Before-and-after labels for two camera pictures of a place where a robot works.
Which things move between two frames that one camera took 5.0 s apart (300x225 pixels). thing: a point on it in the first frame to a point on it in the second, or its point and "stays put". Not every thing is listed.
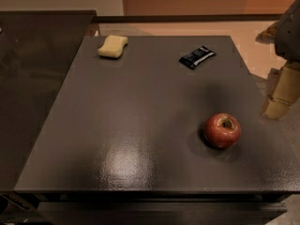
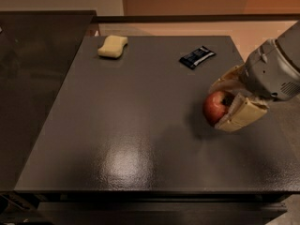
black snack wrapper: x=190 y=60 stays put
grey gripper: x=289 y=37 to x=268 y=74
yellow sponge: x=112 y=46 stays put
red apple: x=222 y=130 to x=215 y=106
